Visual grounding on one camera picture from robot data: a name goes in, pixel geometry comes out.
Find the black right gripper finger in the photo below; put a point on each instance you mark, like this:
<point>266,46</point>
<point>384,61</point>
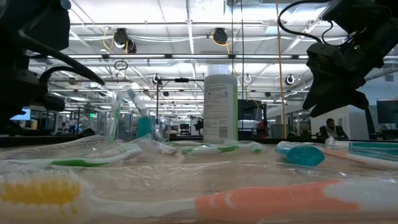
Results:
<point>339,95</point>
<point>317,90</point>

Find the teal mouthwash bottle white cap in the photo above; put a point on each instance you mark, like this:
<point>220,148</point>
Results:
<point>303,155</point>
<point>373,146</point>
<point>145,126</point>

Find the orange white toothbrush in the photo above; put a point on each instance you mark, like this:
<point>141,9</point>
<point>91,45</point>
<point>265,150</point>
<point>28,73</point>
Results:
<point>264,202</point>
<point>357,158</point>

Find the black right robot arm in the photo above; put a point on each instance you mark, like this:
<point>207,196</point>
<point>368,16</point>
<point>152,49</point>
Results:
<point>391,25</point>

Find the computer monitor blue screen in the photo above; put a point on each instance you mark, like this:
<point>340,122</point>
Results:
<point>24,115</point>

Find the seated person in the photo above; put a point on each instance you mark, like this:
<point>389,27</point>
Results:
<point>331,130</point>

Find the black office chair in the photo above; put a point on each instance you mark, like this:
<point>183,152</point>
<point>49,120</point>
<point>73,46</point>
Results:
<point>370,126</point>

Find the dark computer monitor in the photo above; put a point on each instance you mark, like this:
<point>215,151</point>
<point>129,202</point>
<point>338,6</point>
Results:
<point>387,112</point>

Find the black background machine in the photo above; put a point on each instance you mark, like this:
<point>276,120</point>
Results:
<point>248,110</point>

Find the pile of toothbrushes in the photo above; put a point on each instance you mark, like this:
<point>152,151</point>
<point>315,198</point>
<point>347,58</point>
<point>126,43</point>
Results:
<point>102,133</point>

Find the white wipes canister green stripe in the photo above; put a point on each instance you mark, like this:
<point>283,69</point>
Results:
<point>220,118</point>

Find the long ceiling light bar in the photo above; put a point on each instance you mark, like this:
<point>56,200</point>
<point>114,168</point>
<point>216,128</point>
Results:
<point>199,56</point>

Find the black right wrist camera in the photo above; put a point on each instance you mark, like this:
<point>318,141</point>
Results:
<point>348,12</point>

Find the black aluminium table frame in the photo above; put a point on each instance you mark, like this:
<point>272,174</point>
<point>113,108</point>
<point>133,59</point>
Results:
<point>270,140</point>

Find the black background camera stand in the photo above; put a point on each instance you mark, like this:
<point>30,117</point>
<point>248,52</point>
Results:
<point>182,80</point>

